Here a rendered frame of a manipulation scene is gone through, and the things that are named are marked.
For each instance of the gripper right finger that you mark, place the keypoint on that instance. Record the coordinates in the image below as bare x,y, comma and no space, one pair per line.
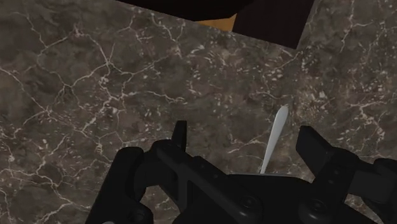
332,173

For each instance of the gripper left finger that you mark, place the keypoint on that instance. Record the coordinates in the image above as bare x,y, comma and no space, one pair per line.
124,186

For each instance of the white utensil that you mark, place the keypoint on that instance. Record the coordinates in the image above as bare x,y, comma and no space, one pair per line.
276,133

